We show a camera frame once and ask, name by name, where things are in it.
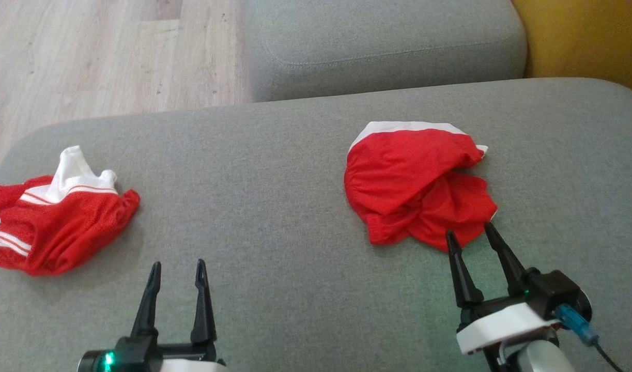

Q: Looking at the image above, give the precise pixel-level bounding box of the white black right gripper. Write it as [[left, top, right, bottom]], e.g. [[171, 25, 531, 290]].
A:
[[445, 222, 559, 355]]

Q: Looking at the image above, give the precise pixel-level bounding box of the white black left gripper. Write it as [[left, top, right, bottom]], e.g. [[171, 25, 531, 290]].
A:
[[117, 259, 228, 372]]

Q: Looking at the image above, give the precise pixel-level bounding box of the red garment with white band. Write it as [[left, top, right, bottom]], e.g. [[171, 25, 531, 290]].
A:
[[344, 121, 499, 253]]

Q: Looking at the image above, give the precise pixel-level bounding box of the red white striped garment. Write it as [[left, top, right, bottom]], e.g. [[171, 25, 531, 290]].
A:
[[0, 145, 141, 276]]

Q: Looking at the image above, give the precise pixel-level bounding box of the grey fabric sofa ottoman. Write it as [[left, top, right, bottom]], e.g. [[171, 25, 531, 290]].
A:
[[0, 77, 632, 372]]

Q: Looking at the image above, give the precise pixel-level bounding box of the large grey sofa seat cushion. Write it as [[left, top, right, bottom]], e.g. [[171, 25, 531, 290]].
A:
[[242, 0, 528, 102]]

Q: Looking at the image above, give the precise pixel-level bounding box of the wide yellow sofa back cushion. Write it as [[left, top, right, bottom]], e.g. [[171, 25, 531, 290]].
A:
[[511, 0, 632, 100]]

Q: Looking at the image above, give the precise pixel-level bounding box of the blue-plug black camera cable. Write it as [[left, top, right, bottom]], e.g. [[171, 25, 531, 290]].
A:
[[556, 304, 626, 372]]

